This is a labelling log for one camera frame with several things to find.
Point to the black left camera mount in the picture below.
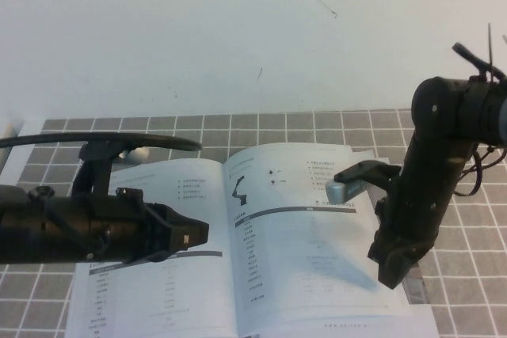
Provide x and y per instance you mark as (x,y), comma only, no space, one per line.
(95,172)

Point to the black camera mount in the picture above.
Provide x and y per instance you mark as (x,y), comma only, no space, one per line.
(95,172)
(368,172)

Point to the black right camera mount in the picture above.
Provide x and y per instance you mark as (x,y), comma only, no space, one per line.
(368,172)

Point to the gray white-grid tablecloth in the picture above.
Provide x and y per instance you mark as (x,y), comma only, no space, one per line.
(257,128)

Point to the black zip tie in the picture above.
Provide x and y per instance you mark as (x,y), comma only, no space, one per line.
(490,49)

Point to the robotics brochure with red title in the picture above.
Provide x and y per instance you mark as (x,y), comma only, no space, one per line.
(396,323)

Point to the white-paged book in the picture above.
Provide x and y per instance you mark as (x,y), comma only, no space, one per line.
(277,266)

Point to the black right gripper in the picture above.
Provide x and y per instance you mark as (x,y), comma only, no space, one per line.
(416,215)

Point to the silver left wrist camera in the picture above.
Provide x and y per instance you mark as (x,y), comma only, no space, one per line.
(132,156)

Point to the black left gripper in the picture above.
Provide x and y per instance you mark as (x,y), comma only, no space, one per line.
(126,227)

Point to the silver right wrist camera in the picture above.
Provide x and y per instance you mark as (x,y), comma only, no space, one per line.
(344,192)

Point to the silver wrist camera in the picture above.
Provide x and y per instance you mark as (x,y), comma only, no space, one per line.
(344,192)
(132,156)

